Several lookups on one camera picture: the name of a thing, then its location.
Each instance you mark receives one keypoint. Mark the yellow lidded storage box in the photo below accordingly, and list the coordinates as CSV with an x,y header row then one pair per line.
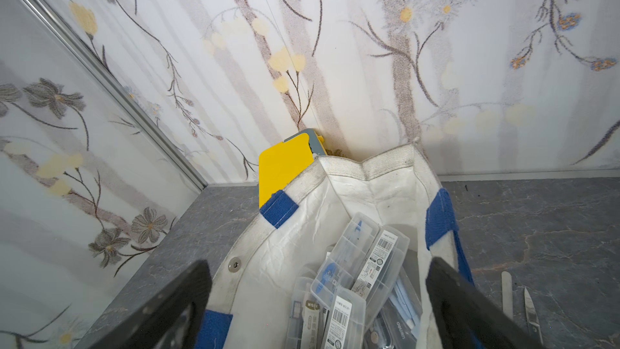
x,y
283,162

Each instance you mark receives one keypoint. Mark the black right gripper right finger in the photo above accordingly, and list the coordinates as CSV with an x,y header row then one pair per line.
x,y
465,318

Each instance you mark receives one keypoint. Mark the clear case red blue label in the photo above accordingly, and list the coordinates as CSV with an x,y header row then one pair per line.
x,y
345,326

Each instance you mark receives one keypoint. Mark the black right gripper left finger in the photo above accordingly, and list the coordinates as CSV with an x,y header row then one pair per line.
x,y
170,319

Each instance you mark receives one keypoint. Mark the clear case light blue compass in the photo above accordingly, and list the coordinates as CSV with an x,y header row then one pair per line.
x,y
402,313

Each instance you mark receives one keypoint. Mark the clear case white barcode label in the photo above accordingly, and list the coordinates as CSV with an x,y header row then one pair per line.
x,y
380,271

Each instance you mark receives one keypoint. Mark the metal scissors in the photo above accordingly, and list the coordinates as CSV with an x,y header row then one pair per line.
x,y
532,319

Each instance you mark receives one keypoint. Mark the white canvas bag blue handles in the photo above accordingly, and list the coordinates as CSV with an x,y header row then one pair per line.
x,y
251,294

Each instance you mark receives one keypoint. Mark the clear case blue insert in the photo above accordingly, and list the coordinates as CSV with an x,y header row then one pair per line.
x,y
342,266

